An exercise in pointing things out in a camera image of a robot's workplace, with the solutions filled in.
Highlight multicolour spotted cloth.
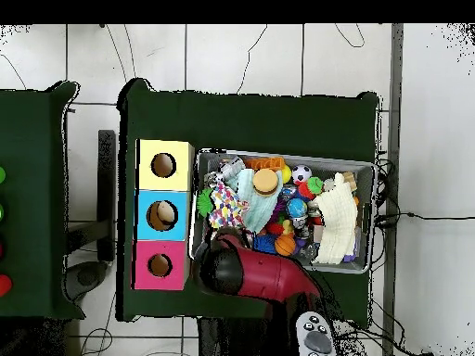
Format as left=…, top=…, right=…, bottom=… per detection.
left=208, top=181, right=250, bottom=230

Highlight wooden box with three holes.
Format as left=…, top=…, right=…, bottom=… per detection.
left=131, top=138, right=196, bottom=291

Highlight clear mesh bin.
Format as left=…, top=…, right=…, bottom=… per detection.
left=187, top=147, right=378, bottom=275

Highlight light blue cloth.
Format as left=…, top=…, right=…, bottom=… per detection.
left=231, top=168, right=284, bottom=235

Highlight silver robot toy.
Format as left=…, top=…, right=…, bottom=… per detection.
left=203, top=155, right=247, bottom=188

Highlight tan toy burger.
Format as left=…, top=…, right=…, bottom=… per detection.
left=251, top=168, right=280, bottom=197

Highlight green spiky ball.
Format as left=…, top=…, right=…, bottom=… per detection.
left=196, top=186, right=215, bottom=218

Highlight orange plastic block toy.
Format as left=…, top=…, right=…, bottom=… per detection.
left=243, top=156, right=287, bottom=172

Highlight blue spiky ball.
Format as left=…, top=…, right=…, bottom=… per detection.
left=252, top=234, right=277, bottom=256

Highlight blue globe ball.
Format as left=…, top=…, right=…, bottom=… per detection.
left=286, top=197, right=309, bottom=220

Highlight small soccer ball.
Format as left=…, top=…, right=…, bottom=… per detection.
left=290, top=164, right=314, bottom=185

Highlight small orange basketball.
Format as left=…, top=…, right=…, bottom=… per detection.
left=275, top=234, right=297, bottom=258

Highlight dark green table cloth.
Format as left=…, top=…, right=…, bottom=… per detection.
left=0, top=80, right=86, bottom=322
left=115, top=77, right=380, bottom=331

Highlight cream white cloth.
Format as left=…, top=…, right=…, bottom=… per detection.
left=310, top=172, right=360, bottom=266

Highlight black flat stand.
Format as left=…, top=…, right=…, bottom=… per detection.
left=96, top=129, right=117, bottom=262

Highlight grey round base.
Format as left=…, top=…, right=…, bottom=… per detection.
left=62, top=260, right=109, bottom=301

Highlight black cable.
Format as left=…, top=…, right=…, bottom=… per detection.
left=374, top=211, right=475, bottom=223

